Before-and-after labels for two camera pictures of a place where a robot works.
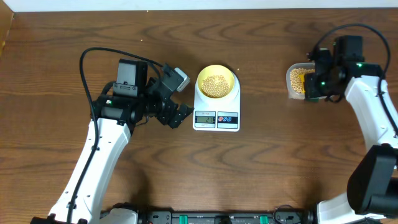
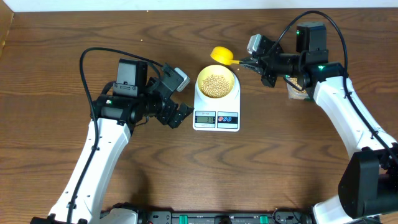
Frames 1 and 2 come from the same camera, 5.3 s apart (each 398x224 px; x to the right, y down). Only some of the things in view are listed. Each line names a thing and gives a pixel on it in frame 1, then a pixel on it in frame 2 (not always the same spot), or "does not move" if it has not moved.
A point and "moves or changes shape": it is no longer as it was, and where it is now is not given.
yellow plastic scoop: [301, 78] moves or changes shape
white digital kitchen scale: [222, 115] does not move
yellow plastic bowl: [216, 81] does not move
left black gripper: [165, 117] does not move
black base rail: [291, 214] does not move
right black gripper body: [316, 86] → [283, 65]
